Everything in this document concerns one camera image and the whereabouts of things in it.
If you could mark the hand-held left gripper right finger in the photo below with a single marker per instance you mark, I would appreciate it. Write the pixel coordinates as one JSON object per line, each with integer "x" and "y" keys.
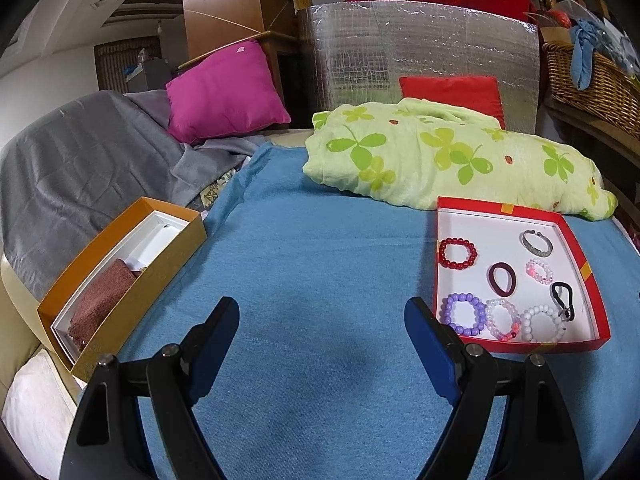
{"x": 430, "y": 350}

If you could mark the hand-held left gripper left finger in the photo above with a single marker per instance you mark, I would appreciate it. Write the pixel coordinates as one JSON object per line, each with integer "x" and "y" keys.
{"x": 210, "y": 355}

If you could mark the red cardboard box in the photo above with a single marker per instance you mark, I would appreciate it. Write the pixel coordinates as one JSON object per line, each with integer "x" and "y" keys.
{"x": 500, "y": 240}

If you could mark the orange cardboard box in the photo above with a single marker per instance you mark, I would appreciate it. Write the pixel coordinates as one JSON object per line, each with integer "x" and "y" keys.
{"x": 135, "y": 300}

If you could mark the brown fabric pouch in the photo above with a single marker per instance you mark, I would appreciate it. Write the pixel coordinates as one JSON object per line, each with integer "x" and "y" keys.
{"x": 100, "y": 300}

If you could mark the blue blanket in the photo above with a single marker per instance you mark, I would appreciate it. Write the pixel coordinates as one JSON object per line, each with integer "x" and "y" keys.
{"x": 325, "y": 270}

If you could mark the patterned cloth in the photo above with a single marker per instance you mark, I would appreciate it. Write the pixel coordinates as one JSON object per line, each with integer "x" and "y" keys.
{"x": 217, "y": 190}

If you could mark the white cushion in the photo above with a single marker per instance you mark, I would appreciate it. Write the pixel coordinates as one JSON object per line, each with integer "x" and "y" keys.
{"x": 35, "y": 410}

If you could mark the green floral blanket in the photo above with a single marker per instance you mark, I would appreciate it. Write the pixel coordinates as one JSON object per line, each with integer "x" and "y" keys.
{"x": 425, "y": 160}

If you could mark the grey blanket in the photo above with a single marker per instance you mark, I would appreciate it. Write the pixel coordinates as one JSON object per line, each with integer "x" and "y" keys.
{"x": 75, "y": 170}

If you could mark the red cushion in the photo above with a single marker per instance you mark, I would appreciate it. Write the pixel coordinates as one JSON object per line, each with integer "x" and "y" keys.
{"x": 450, "y": 92}

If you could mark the magenta pillow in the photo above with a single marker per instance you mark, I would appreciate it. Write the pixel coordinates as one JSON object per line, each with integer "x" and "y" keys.
{"x": 225, "y": 90}

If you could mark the wooden shelf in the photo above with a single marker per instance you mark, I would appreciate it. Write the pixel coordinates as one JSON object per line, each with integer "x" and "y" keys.
{"x": 590, "y": 130}

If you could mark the silver foil board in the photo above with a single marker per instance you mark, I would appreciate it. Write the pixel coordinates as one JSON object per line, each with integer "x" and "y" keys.
{"x": 375, "y": 45}

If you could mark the wicker basket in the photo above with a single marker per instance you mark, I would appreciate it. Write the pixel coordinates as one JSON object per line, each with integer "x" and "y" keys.
{"x": 595, "y": 85}

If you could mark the blue cloth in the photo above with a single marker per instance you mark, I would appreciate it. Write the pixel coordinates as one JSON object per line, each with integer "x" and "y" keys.
{"x": 580, "y": 60}

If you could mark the wooden cabinet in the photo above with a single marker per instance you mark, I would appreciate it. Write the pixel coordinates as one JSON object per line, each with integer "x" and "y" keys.
{"x": 225, "y": 0}

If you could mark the clear plastic bag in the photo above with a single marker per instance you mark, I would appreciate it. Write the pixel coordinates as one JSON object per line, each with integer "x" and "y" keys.
{"x": 615, "y": 35}

